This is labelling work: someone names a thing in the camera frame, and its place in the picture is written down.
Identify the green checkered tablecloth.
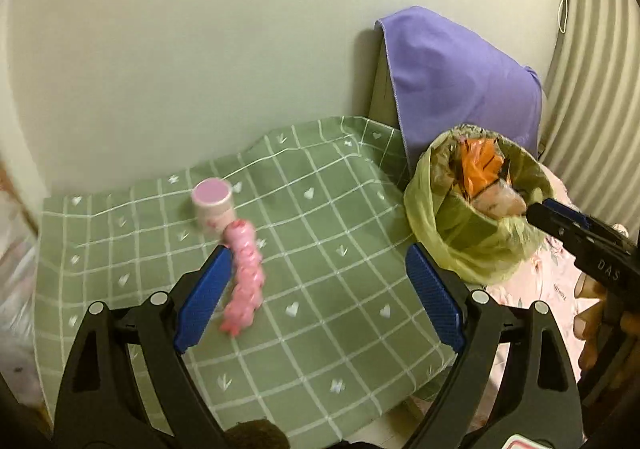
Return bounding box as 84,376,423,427
34,115,458,449

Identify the purple pillow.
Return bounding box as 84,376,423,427
377,5,545,190

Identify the orange snack bag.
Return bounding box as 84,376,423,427
455,136,506,197

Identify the red white packet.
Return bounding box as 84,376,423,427
500,434,546,449

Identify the beige pleated curtain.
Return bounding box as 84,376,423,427
537,0,640,250

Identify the person's right hand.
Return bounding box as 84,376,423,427
572,275,609,371

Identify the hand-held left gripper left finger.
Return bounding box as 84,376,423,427
52,244,233,449

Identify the bin with yellow-green bag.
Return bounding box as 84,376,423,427
404,124,556,284

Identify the pink floral blanket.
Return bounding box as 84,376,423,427
410,164,631,449

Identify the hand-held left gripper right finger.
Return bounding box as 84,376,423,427
406,243,586,449

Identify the pink lidded yogurt bottle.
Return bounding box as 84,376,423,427
191,179,237,232

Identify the pink wrapper string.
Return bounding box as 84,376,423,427
219,219,265,337

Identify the beige headboard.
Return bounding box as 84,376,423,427
369,28,408,190

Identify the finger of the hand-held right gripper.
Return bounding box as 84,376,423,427
544,198,627,243
526,203,587,261

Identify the brown fuzzy slipper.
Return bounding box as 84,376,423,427
220,419,291,449

